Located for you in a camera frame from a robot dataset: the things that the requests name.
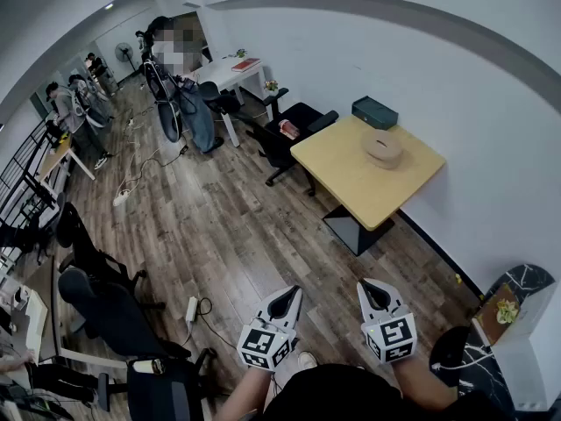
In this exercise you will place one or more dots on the white power strip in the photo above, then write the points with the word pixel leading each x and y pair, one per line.
pixel 121 197
pixel 192 309

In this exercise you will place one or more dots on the red book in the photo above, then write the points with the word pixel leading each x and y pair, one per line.
pixel 245 65

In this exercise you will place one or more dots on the person's right forearm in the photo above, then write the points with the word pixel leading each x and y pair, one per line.
pixel 423 380

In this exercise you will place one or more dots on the person's left white shoe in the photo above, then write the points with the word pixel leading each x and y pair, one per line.
pixel 307 360

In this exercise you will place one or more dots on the black standing fan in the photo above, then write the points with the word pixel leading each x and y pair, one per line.
pixel 124 52

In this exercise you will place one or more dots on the pink and yellow flower pot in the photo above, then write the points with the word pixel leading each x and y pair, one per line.
pixel 271 87

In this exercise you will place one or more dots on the white desk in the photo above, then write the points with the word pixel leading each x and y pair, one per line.
pixel 219 75

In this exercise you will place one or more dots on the dark green metal box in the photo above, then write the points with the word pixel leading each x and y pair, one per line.
pixel 374 111

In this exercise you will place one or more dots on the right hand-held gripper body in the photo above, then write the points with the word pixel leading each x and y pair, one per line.
pixel 392 336

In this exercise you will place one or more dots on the light wooden desk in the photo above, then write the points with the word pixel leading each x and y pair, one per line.
pixel 54 158

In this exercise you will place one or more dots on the black office chair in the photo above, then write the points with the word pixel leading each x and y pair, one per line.
pixel 109 309
pixel 76 235
pixel 296 116
pixel 162 393

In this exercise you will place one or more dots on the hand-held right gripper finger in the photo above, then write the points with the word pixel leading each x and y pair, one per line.
pixel 394 301
pixel 364 309

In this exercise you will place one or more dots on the black table base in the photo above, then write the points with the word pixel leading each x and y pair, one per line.
pixel 355 230

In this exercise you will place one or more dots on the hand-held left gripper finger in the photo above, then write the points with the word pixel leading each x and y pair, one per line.
pixel 265 310
pixel 298 314

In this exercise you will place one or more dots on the black marble table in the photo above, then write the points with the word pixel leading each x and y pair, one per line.
pixel 526 276

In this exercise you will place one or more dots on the brown wooden tray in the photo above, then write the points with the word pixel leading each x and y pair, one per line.
pixel 488 318

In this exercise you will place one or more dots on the round wooden lid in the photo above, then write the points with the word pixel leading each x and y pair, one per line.
pixel 372 147

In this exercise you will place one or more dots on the pink bottle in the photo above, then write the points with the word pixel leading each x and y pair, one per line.
pixel 289 129

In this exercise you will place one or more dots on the white paper cup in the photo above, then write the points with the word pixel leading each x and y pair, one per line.
pixel 142 365

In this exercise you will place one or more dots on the small green potted plant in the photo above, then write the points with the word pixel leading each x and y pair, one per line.
pixel 240 53

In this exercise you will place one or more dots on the person's left forearm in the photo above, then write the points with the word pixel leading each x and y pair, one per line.
pixel 252 388

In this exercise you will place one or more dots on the green succulent plant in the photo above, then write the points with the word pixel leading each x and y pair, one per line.
pixel 507 310

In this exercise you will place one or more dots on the person's black clothing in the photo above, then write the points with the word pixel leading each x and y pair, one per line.
pixel 342 393

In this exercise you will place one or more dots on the black round stool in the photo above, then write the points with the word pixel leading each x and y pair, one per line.
pixel 449 353

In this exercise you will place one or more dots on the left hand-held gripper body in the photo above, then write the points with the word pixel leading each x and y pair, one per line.
pixel 267 344

